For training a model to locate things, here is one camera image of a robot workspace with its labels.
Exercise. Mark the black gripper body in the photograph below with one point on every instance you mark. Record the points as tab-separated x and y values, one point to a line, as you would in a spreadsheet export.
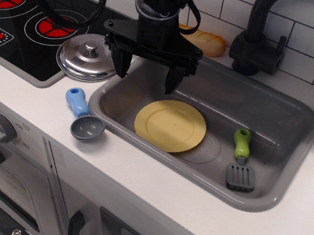
161	42

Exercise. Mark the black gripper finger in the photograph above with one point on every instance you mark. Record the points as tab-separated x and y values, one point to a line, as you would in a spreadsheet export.
173	79
121	60

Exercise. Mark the green handled grey spatula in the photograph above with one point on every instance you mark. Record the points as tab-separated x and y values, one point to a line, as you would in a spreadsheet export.
239	175

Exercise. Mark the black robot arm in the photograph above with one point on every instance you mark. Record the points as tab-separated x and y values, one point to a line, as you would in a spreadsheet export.
163	10

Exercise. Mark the yellow plate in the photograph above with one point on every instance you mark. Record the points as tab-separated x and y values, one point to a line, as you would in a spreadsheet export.
172	126

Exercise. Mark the grey sink basin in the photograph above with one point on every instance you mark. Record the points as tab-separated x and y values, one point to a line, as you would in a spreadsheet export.
282	128

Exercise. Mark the shiny metal pot lid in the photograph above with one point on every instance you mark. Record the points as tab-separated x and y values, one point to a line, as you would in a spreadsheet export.
86	57

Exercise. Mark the toy bread loaf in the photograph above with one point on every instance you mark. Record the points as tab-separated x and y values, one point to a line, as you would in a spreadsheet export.
210	44

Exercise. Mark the black toy stovetop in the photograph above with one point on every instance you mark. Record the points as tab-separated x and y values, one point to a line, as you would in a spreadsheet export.
29	40

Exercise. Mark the grey oven knob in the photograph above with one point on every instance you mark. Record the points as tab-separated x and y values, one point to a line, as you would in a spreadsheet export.
7	131

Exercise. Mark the blue handled grey scoop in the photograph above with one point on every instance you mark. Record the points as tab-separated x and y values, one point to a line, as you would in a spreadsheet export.
86	127

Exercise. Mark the dark dishwasher handle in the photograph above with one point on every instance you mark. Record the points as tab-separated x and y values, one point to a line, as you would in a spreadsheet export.
76	223

